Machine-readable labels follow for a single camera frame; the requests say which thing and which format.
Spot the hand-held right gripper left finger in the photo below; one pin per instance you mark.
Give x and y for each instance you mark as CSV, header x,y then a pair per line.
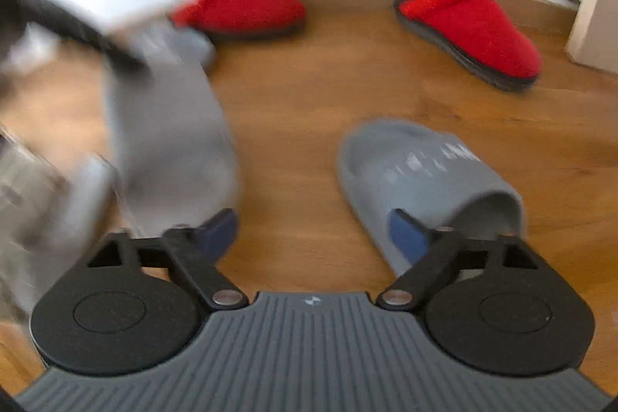
x,y
219,233

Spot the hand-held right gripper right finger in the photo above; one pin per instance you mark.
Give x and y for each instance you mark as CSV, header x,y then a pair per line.
x,y
408,236

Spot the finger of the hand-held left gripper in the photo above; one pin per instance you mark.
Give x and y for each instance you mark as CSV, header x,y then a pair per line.
x,y
77,28

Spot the red fleece slipper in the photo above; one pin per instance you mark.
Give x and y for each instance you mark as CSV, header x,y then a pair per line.
x,y
241,6
478,30

